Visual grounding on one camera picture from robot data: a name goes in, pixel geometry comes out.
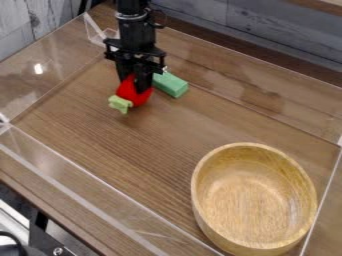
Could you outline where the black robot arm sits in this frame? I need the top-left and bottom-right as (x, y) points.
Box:
(103, 0), (165, 94)

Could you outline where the black metal table bracket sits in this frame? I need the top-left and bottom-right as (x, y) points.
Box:
(28, 210), (77, 256)

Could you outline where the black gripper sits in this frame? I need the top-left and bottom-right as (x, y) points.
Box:
(104, 13), (165, 94)

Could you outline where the black cable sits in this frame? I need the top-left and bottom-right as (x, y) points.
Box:
(0, 230), (28, 256)

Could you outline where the clear acrylic tray wall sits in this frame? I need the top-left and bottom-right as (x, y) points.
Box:
(0, 17), (342, 256)

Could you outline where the wooden bowl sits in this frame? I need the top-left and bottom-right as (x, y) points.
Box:
(191, 142), (318, 256)

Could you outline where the red plush strawberry toy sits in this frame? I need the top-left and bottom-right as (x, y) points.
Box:
(108, 74), (153, 114)

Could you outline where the green rectangular block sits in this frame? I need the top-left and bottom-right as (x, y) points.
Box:
(152, 72), (188, 98)

